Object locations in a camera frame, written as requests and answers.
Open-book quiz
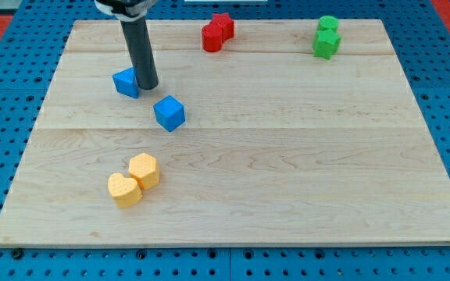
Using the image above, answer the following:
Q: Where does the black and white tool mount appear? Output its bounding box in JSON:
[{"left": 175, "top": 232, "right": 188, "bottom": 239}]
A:
[{"left": 95, "top": 0, "right": 158, "bottom": 20}]

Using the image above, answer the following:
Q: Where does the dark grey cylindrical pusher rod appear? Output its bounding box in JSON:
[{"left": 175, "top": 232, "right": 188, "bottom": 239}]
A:
[{"left": 121, "top": 16, "right": 159, "bottom": 90}]

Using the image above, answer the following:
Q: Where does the blue cube block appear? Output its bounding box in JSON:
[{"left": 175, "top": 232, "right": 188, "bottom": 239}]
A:
[{"left": 153, "top": 95, "right": 186, "bottom": 132}]

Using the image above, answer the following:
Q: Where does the blue triangle block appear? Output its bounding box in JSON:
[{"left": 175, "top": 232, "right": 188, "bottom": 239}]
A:
[{"left": 112, "top": 67, "right": 139, "bottom": 99}]

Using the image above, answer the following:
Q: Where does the red cylinder block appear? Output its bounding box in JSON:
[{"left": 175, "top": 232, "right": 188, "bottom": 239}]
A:
[{"left": 202, "top": 24, "right": 223, "bottom": 52}]

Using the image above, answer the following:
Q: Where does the red star block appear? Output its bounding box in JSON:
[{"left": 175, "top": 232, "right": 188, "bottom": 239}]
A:
[{"left": 210, "top": 12, "right": 235, "bottom": 42}]

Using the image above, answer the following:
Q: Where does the yellow hexagon block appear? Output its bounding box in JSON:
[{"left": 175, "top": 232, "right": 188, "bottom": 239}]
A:
[{"left": 128, "top": 153, "right": 160, "bottom": 190}]

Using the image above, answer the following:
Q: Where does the yellow heart block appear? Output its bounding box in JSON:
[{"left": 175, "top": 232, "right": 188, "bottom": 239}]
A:
[{"left": 107, "top": 173, "right": 143, "bottom": 208}]

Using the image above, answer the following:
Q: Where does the light wooden board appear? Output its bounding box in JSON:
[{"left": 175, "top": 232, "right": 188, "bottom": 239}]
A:
[{"left": 0, "top": 20, "right": 450, "bottom": 248}]

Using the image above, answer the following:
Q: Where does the green star block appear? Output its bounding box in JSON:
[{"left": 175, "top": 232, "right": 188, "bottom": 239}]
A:
[{"left": 312, "top": 29, "right": 341, "bottom": 60}]

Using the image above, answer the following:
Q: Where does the green cylinder block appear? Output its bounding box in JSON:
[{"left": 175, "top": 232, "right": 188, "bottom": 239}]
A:
[{"left": 317, "top": 15, "right": 339, "bottom": 32}]

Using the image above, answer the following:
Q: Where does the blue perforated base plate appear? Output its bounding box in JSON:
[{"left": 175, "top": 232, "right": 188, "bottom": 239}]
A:
[{"left": 0, "top": 0, "right": 450, "bottom": 280}]

